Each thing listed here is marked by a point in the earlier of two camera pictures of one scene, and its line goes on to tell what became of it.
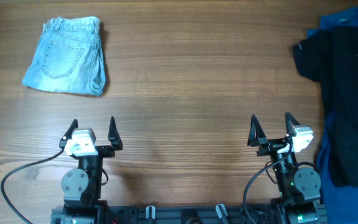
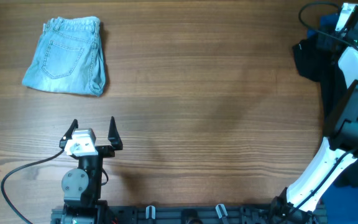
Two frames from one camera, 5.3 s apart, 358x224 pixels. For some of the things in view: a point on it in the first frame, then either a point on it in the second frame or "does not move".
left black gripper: [107, 151] does not move
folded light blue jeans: [68, 58] does not move
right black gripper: [260, 137] to [324, 41]
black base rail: [185, 214] does not move
